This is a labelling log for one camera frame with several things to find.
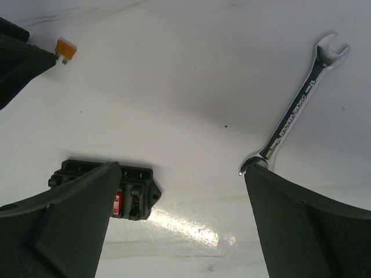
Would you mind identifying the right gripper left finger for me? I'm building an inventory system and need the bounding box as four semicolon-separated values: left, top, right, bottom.
1;162;122;277

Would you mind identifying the small chrome open-end wrench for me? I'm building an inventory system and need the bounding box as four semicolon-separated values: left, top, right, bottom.
238;31;350;176

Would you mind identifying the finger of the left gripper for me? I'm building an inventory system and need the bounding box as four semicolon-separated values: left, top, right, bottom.
0;18;56;109

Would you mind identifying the red blade fuse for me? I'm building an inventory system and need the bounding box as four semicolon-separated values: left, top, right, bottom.
112;192;123;218

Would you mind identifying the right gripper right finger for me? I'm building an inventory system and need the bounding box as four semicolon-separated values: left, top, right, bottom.
245;165;370;277

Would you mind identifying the black fuse box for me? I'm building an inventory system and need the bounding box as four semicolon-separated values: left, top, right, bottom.
48;159;162;221

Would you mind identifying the orange blade fuse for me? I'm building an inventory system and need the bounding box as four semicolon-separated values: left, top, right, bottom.
54;38;78;65

